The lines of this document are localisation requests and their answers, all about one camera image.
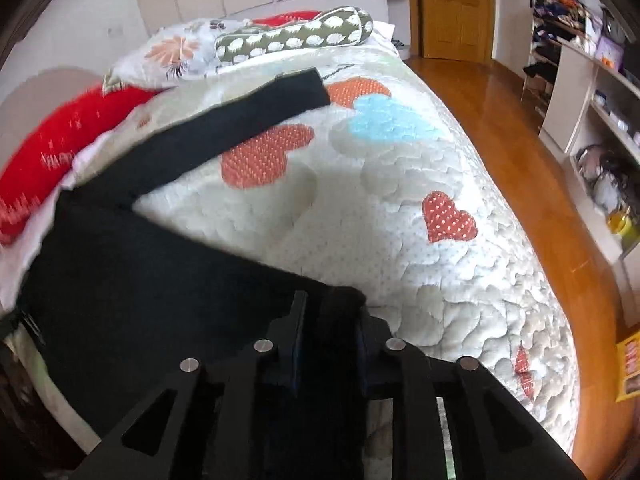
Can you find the red blanket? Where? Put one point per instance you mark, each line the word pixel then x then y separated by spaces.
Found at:
pixel 50 160

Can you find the beige rounded headboard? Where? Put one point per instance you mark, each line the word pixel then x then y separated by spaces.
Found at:
pixel 40 85

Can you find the black pants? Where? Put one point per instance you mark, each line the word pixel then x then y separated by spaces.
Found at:
pixel 150 285

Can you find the yellow paper box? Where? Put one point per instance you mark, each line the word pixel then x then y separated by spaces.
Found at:
pixel 629 365

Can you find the yellow bottle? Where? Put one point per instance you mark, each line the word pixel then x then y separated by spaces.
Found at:
pixel 622 225

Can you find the green polka dot bolster pillow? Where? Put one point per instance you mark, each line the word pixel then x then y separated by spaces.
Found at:
pixel 300 32

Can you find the white shelf unit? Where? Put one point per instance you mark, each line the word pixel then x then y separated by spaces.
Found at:
pixel 575 100

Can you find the heap of bags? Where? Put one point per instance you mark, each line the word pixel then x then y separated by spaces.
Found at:
pixel 602 175

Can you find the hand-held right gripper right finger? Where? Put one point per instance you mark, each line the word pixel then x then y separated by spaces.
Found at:
pixel 361 360

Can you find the heart print quilted bedspread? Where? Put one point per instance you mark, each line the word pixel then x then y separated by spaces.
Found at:
pixel 400 260

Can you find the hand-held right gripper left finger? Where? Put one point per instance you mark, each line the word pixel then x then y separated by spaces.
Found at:
pixel 299 345

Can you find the floral white pillow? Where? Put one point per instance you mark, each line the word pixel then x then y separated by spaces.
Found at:
pixel 170 50

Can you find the red cloth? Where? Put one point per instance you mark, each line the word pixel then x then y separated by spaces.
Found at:
pixel 285 16

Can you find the wooden door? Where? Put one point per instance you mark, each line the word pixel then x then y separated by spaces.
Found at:
pixel 455 5

